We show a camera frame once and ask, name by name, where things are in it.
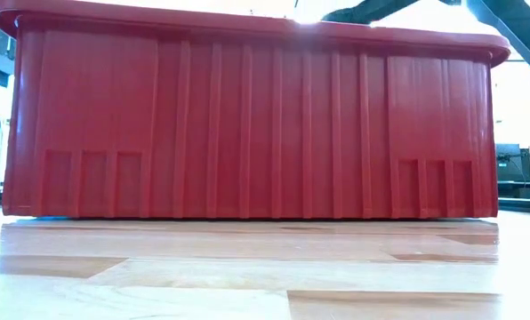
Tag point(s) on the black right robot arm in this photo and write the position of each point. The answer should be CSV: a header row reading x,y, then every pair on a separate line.
x,y
514,26

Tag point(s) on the red plastic bin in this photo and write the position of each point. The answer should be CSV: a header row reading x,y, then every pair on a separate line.
x,y
247,133

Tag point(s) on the dark background furniture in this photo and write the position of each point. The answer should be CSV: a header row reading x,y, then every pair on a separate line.
x,y
509,164

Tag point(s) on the black aluminium frame rails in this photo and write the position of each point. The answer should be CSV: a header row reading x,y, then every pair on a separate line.
x,y
527,205

